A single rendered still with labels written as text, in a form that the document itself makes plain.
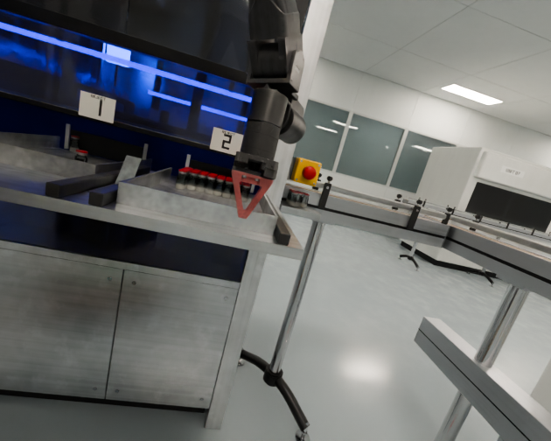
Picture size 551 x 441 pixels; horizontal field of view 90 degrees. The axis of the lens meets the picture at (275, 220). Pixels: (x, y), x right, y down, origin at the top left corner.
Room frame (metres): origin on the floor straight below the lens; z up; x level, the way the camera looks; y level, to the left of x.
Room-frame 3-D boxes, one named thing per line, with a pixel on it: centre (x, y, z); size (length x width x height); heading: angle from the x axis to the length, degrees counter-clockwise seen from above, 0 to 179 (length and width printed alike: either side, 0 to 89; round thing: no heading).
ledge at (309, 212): (0.91, -0.06, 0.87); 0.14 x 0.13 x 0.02; 10
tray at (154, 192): (0.61, 0.16, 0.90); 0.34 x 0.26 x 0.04; 11
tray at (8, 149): (0.65, 0.51, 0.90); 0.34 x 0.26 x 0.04; 10
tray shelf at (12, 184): (0.61, 0.33, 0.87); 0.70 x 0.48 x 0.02; 100
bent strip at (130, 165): (0.51, 0.31, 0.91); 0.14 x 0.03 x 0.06; 10
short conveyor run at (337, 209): (1.06, -0.31, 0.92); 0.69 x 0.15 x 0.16; 100
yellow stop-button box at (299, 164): (0.87, -0.05, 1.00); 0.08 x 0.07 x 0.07; 10
